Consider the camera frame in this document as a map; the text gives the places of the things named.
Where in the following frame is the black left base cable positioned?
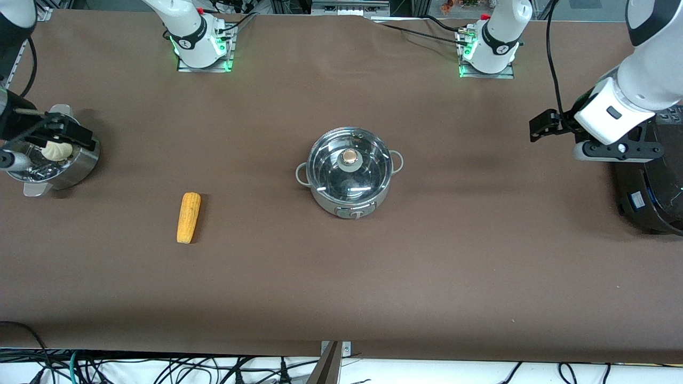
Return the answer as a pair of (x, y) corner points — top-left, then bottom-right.
(424, 14), (471, 34)
(380, 23), (466, 43)

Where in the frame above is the steel steamer basket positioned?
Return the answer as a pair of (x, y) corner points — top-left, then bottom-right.
(3, 104), (101, 198)

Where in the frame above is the black right base cable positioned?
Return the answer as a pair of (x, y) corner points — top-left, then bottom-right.
(211, 0), (258, 35)

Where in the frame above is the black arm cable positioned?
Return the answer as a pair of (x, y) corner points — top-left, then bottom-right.
(20, 36), (38, 98)
(545, 0), (567, 116)

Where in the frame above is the black looped floor cable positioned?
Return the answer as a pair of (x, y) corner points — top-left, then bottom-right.
(0, 321), (51, 374)

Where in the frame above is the yellow corn cob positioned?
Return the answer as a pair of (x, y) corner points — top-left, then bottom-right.
(177, 192), (202, 244)

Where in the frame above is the black base cable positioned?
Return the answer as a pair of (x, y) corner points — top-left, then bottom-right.
(211, 0), (258, 35)
(424, 14), (471, 34)
(380, 23), (466, 43)

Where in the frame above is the metal table edge bracket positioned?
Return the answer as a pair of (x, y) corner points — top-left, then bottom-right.
(320, 340), (352, 357)

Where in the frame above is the brown table cover sheet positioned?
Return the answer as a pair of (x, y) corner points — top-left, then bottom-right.
(0, 8), (683, 364)

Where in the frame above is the black round appliance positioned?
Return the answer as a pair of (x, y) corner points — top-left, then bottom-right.
(610, 106), (683, 236)

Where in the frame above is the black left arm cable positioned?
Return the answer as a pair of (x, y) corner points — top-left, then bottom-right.
(545, 0), (567, 116)

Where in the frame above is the white steamed bun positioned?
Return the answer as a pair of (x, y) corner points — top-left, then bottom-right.
(42, 137), (73, 162)

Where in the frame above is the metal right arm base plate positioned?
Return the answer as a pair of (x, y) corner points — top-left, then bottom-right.
(177, 23), (236, 73)

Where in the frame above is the aluminium frame profile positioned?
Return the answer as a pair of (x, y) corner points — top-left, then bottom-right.
(311, 0), (391, 17)

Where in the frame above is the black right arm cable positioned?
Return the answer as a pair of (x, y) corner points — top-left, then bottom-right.
(20, 36), (38, 98)

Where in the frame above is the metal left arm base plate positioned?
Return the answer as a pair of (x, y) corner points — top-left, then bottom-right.
(457, 28), (516, 80)

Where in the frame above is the glass pot lid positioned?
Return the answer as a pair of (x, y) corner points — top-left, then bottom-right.
(311, 127), (394, 204)

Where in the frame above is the steel electric pot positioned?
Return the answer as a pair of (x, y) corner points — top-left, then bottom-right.
(296, 126), (404, 220)

